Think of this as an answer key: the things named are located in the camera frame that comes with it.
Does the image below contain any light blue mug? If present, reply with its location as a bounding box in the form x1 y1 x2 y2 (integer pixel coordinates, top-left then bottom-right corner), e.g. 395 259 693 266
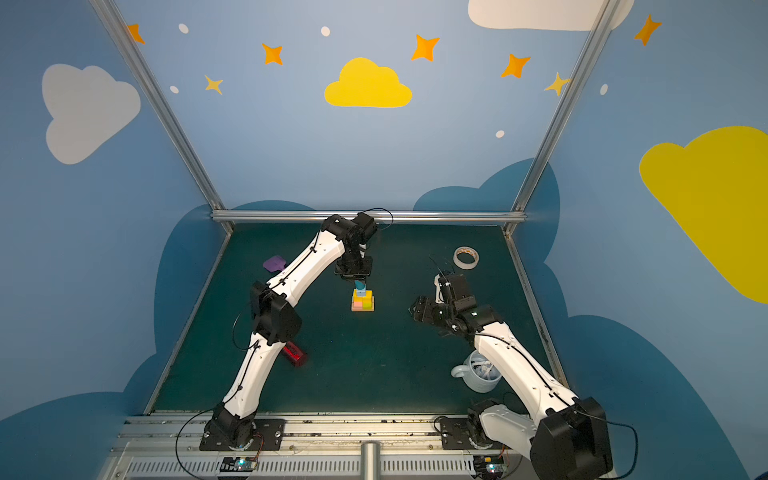
450 350 502 394

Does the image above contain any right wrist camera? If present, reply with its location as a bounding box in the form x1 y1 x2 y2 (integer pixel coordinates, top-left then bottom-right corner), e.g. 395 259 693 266
434 273 477 313

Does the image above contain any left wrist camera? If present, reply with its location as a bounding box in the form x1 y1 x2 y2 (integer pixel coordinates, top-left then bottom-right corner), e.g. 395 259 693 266
352 212 378 245

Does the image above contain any aluminium cage frame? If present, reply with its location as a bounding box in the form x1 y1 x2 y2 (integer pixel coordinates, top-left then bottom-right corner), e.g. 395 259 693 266
89 0 622 238

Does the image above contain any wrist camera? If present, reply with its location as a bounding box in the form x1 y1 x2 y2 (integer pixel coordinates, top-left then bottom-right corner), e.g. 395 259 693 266
434 273 477 313
352 212 378 245

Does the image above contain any grey camera pole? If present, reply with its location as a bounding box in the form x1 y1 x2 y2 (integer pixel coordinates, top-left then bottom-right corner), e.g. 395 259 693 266
360 441 381 480

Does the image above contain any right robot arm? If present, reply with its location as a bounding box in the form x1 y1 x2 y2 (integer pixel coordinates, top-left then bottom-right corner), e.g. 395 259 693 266
409 296 613 479

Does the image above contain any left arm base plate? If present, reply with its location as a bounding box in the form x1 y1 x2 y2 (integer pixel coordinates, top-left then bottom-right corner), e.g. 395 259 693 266
199 419 286 452

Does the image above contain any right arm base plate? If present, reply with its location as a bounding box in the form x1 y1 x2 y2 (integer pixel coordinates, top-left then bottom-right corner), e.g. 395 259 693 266
434 416 477 450

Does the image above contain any circuit board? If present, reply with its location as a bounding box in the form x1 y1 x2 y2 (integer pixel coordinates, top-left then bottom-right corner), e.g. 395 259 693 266
219 456 259 474
472 456 507 480

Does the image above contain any aluminium front rail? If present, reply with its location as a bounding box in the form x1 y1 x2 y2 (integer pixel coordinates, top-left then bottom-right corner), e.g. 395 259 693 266
99 412 537 479

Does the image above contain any white tape roll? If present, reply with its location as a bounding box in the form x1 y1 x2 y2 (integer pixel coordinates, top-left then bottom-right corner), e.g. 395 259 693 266
453 246 480 270

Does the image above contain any left circuit board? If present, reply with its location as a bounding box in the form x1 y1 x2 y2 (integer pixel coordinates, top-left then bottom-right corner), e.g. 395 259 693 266
219 456 259 474

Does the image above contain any right circuit board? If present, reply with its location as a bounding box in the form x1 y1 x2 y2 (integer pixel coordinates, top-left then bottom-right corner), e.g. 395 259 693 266
472 456 507 480

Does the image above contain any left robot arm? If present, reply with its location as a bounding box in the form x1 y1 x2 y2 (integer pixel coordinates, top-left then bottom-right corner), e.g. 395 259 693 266
201 212 377 451

